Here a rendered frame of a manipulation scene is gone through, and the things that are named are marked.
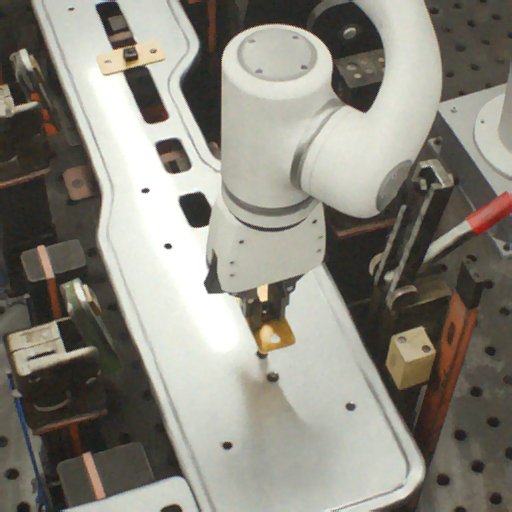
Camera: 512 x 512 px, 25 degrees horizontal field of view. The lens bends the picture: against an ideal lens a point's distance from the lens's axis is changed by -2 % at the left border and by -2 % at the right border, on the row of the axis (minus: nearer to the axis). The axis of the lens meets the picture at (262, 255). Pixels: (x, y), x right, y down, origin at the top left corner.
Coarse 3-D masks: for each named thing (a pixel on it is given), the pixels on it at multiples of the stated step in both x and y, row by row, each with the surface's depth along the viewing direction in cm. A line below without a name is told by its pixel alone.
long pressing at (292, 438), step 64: (64, 0) 154; (128, 0) 154; (64, 64) 147; (192, 64) 147; (128, 128) 140; (192, 128) 139; (128, 192) 134; (192, 192) 134; (128, 256) 128; (192, 256) 128; (128, 320) 123; (192, 320) 123; (320, 320) 124; (192, 384) 118; (256, 384) 119; (320, 384) 119; (384, 384) 119; (192, 448) 114; (256, 448) 114; (320, 448) 114; (384, 448) 115
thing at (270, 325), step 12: (264, 288) 117; (264, 300) 116; (264, 312) 114; (252, 324) 115; (264, 324) 115; (276, 324) 115; (288, 324) 115; (264, 336) 114; (288, 336) 114; (264, 348) 113; (276, 348) 113
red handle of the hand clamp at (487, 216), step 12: (504, 192) 116; (492, 204) 116; (504, 204) 115; (468, 216) 117; (480, 216) 116; (492, 216) 116; (504, 216) 116; (456, 228) 117; (468, 228) 117; (480, 228) 116; (444, 240) 117; (456, 240) 117; (468, 240) 117; (432, 252) 118; (444, 252) 117; (432, 264) 118
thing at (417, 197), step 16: (432, 160) 109; (416, 176) 109; (432, 176) 108; (448, 176) 108; (400, 192) 107; (416, 192) 108; (432, 192) 107; (448, 192) 108; (416, 208) 112; (432, 208) 109; (400, 224) 114; (416, 224) 111; (432, 224) 111; (400, 240) 116; (416, 240) 112; (384, 256) 118; (400, 256) 117; (416, 256) 114; (384, 272) 120; (400, 272) 116; (416, 272) 116
